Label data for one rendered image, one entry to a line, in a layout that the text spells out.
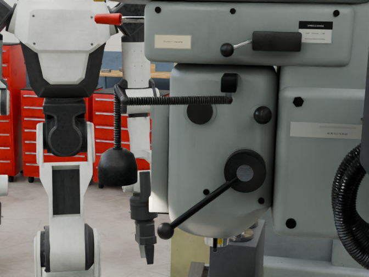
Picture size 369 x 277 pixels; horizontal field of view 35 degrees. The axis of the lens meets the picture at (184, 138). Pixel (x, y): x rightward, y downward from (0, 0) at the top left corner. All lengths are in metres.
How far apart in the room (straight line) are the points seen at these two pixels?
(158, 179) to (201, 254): 1.94
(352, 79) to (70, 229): 1.08
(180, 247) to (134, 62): 1.42
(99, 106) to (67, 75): 4.11
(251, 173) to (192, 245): 2.07
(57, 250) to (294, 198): 0.96
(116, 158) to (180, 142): 0.12
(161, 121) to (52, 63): 0.74
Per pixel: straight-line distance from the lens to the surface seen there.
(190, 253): 3.02
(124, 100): 0.85
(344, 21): 0.95
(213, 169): 0.99
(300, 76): 0.96
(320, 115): 0.96
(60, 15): 1.73
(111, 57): 10.38
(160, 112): 1.07
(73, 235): 1.78
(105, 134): 5.87
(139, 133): 1.84
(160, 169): 1.09
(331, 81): 0.96
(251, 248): 1.50
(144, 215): 1.85
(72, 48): 1.73
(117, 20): 1.18
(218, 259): 1.52
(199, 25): 0.94
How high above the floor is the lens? 1.69
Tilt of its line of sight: 11 degrees down
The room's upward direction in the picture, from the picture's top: 1 degrees clockwise
